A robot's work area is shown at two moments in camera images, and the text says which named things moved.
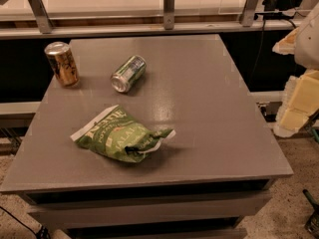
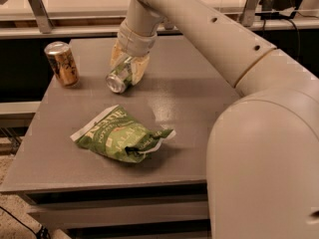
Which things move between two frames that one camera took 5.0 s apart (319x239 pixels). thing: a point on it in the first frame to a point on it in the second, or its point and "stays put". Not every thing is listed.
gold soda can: x=62 y=60 stays put
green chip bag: x=118 y=134 stays put
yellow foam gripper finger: x=288 y=44 to x=138 y=45
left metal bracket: x=39 y=10 stays put
